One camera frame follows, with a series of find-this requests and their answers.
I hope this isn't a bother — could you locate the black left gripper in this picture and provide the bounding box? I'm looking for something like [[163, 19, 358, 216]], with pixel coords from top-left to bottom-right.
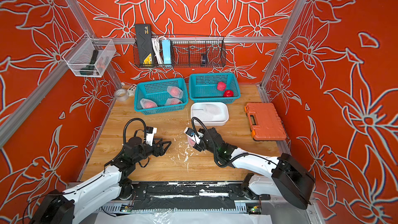
[[132, 137, 171, 166]]

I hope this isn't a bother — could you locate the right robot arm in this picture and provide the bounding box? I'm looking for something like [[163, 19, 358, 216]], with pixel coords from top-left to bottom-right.
[[184, 128, 316, 210]]

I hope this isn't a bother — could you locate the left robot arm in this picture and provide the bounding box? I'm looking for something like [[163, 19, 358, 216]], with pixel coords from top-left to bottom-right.
[[29, 136, 172, 224]]

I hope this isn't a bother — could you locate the teal basket for bare apples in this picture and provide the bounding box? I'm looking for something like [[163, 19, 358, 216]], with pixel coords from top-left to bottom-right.
[[188, 73, 241, 104]]

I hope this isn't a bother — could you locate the teal basket with netted apples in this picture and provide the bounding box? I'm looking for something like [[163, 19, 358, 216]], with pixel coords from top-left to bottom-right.
[[134, 78, 189, 115]]

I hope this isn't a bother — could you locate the white plastic tub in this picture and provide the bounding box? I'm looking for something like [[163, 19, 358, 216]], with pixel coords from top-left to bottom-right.
[[191, 102, 229, 127]]

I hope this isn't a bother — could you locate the white remote control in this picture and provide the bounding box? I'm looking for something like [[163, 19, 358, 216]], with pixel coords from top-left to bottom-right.
[[127, 84, 137, 97]]

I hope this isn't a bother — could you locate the clear tape roll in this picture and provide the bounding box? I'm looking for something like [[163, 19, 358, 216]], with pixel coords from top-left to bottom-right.
[[114, 89, 129, 102]]

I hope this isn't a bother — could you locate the orange tool case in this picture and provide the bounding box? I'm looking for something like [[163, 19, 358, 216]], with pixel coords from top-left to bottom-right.
[[245, 102, 287, 142]]

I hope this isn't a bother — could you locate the small black device in basket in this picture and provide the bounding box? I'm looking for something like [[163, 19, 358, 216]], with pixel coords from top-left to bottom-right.
[[201, 53, 208, 67]]

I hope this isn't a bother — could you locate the light blue power bank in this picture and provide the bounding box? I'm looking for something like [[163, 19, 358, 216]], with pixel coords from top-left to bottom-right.
[[162, 39, 172, 65]]

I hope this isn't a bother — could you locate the black box device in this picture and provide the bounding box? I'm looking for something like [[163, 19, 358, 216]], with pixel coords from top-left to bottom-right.
[[135, 24, 154, 67]]

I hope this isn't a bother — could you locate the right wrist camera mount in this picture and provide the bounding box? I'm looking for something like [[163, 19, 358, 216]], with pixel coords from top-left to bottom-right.
[[184, 127, 201, 144]]

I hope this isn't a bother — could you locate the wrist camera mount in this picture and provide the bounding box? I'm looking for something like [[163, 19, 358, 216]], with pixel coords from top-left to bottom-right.
[[145, 127, 157, 146], [184, 127, 201, 144]]

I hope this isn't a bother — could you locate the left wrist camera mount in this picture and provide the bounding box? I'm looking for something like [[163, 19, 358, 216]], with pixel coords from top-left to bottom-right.
[[145, 127, 157, 146]]

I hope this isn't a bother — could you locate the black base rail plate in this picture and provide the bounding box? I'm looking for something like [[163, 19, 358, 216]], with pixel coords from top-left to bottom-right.
[[105, 181, 271, 214]]

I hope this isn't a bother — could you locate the black wire wall basket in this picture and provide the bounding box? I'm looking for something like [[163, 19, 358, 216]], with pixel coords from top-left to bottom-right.
[[133, 35, 227, 68]]

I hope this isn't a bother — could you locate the white coiled cable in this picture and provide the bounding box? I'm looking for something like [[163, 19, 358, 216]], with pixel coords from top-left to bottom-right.
[[151, 36, 165, 66]]

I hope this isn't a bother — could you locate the dark green handled tool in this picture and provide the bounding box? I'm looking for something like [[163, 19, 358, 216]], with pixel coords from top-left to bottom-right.
[[79, 49, 98, 76]]

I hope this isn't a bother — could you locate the clear acrylic wall box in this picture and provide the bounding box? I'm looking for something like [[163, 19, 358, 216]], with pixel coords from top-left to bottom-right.
[[62, 33, 116, 78]]

